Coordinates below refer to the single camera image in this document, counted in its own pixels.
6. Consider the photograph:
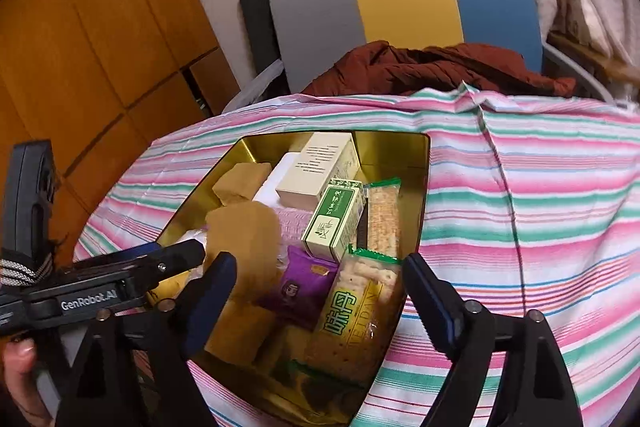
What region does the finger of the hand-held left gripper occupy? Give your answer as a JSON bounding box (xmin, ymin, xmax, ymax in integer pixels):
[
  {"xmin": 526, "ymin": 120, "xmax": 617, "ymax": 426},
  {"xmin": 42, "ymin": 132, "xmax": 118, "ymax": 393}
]
[
  {"xmin": 120, "ymin": 239, "xmax": 207, "ymax": 308},
  {"xmin": 75, "ymin": 243, "xmax": 163, "ymax": 268}
]

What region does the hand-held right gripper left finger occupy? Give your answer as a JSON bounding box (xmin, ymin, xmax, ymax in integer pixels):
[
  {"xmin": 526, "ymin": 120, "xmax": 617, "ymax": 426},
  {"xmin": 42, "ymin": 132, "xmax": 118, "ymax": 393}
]
[{"xmin": 54, "ymin": 251, "xmax": 238, "ymax": 427}]

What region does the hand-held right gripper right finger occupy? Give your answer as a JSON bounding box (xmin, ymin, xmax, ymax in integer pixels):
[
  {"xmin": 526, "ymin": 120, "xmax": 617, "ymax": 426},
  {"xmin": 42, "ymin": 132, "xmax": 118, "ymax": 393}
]
[{"xmin": 402, "ymin": 253, "xmax": 586, "ymax": 427}]

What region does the white plastic wrapper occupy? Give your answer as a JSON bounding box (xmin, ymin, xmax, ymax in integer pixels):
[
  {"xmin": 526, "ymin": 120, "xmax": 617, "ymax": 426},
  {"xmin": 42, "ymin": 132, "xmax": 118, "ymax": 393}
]
[{"xmin": 172, "ymin": 227, "xmax": 211, "ymax": 253}]

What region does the green yellow cracker packet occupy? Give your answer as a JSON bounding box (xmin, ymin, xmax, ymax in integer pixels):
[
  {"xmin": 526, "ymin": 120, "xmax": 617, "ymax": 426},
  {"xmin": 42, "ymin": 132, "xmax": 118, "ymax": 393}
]
[{"xmin": 287, "ymin": 243, "xmax": 406, "ymax": 388}]

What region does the purple snack packet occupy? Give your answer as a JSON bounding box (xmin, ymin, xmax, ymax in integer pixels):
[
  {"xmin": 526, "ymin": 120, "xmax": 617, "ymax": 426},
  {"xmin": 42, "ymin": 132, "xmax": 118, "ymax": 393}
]
[{"xmin": 257, "ymin": 246, "xmax": 341, "ymax": 333}]

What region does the dark striped cracker packet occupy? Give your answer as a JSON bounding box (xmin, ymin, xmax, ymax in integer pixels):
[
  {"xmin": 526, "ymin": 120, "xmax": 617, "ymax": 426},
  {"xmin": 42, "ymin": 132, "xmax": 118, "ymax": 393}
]
[{"xmin": 357, "ymin": 177, "xmax": 403, "ymax": 260}]

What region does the lilac cloth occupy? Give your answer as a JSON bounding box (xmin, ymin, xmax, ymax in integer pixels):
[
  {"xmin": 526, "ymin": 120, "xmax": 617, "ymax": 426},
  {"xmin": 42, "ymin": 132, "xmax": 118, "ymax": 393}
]
[{"xmin": 274, "ymin": 206, "xmax": 321, "ymax": 258}]

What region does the white soap bar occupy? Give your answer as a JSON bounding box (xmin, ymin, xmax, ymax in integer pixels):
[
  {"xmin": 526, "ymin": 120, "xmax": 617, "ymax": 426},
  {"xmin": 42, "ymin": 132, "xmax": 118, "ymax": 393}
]
[{"xmin": 252, "ymin": 151, "xmax": 303, "ymax": 208}]

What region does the small green carton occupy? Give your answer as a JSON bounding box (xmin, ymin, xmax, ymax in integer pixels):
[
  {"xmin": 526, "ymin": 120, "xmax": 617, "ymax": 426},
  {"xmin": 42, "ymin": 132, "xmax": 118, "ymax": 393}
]
[{"xmin": 301, "ymin": 178, "xmax": 366, "ymax": 263}]

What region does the beige carton box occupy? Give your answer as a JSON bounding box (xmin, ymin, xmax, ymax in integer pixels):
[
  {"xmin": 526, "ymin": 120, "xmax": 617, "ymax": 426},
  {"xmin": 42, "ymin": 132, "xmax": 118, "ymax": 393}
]
[{"xmin": 275, "ymin": 132, "xmax": 360, "ymax": 212}]

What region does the gold tin box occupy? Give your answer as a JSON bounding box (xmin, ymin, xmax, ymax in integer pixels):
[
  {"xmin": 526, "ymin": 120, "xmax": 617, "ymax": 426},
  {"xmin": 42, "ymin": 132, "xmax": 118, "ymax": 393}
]
[{"xmin": 152, "ymin": 129, "xmax": 432, "ymax": 425}]

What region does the person's left hand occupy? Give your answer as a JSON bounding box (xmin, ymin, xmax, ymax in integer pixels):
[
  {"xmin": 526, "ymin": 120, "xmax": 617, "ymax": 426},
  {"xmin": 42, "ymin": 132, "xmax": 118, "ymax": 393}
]
[{"xmin": 2, "ymin": 337, "xmax": 53, "ymax": 427}]

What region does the striped tablecloth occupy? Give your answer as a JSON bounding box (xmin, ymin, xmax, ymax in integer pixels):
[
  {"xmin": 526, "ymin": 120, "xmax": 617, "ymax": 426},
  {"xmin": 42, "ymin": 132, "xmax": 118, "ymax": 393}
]
[{"xmin": 74, "ymin": 82, "xmax": 640, "ymax": 427}]

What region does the wooden wardrobe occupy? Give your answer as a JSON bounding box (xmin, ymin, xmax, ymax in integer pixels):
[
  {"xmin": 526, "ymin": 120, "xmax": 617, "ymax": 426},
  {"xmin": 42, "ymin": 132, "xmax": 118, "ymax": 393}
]
[{"xmin": 0, "ymin": 0, "xmax": 238, "ymax": 268}]

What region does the brown quilted jacket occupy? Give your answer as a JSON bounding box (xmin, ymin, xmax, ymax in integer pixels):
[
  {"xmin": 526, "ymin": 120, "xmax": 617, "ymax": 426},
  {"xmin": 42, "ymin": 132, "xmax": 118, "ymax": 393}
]
[{"xmin": 305, "ymin": 39, "xmax": 577, "ymax": 98}]

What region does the black rolled mat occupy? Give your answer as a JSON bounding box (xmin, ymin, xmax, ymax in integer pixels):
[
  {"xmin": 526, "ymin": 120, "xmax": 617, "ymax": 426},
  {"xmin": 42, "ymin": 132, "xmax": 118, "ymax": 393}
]
[{"xmin": 236, "ymin": 0, "xmax": 278, "ymax": 75}]

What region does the wooden desk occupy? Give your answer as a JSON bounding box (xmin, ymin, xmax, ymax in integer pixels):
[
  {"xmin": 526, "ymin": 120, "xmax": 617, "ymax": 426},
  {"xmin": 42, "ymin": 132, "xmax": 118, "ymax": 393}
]
[{"xmin": 547, "ymin": 29, "xmax": 640, "ymax": 82}]

